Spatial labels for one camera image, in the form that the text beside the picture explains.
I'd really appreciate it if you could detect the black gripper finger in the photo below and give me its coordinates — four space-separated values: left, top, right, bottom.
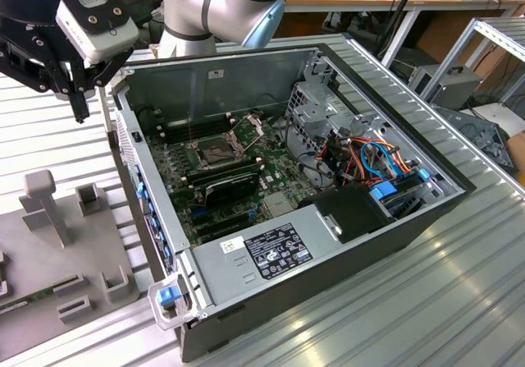
77 57 124 124
0 40 81 122

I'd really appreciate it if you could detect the CPU socket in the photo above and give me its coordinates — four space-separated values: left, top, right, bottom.
189 135 239 170

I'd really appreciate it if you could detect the black graphics card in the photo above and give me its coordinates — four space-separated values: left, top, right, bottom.
203 172 260 211

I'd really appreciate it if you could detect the black expansion slot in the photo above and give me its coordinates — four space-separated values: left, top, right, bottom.
189 207 258 227
195 218 256 241

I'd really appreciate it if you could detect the grey parts rack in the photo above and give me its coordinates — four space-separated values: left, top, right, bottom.
0 168 141 362

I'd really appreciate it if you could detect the green motherboard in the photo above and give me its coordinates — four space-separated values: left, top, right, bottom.
145 112 308 248

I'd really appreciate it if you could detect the metal drive cage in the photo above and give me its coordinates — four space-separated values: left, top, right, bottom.
285 80 395 158

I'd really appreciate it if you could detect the silver chipset heatsink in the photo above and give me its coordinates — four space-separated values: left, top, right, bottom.
262 192 299 221

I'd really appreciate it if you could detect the green RAM stick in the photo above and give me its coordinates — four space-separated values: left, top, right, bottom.
0 287 57 315

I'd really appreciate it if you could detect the blue case latch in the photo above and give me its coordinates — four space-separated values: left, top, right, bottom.
157 287 180 307

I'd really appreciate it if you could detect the grey power supply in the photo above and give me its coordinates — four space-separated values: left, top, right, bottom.
190 203 345 307

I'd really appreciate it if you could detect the black plastic cover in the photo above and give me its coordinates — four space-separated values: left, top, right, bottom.
297 186 398 245

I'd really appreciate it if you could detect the black PC case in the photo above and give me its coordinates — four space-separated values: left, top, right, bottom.
93 42 477 363

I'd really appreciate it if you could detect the blue disk carrier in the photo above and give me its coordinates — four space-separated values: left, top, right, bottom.
367 172 427 221

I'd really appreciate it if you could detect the grey metal box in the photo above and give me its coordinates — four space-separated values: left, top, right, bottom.
408 63 483 112

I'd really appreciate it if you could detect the dark case side panel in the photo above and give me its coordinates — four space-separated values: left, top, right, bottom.
434 103 516 175

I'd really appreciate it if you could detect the brown cardboard box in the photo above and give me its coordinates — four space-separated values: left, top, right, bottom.
506 131 525 179

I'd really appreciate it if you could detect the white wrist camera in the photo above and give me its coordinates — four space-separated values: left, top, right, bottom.
55 0 140 65

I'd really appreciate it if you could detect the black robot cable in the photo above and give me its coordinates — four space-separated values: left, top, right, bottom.
118 0 176 30

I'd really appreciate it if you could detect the blue wire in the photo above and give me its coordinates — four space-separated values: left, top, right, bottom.
359 140 413 183

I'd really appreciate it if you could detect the orange wire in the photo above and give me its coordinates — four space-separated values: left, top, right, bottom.
346 135 411 175

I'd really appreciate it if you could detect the aluminium profile frame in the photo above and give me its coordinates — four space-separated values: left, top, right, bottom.
420 16 525 112

